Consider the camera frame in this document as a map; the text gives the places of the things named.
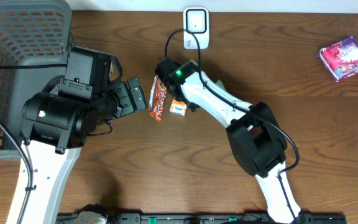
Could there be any orange red chip bag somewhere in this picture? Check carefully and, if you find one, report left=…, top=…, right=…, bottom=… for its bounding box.
left=149, top=75, right=167, bottom=122

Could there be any small orange box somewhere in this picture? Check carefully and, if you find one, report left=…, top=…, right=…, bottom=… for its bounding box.
left=170, top=99, right=187, bottom=116

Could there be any purple red snack packet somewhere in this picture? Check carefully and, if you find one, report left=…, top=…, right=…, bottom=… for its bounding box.
left=317, top=36, right=358, bottom=82

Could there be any teal packet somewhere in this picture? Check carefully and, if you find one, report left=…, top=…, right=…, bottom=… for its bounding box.
left=216, top=80, right=224, bottom=88

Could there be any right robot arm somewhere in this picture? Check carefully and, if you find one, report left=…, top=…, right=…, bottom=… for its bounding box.
left=155, top=58, right=301, bottom=223

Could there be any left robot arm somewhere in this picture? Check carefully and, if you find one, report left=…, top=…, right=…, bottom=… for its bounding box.
left=7, top=77, right=147, bottom=223

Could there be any grey plastic mesh basket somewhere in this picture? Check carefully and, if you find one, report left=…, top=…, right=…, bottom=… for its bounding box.
left=0, top=0, right=76, bottom=161

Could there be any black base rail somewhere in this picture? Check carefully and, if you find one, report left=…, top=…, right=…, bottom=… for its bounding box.
left=56, top=205, right=347, bottom=224

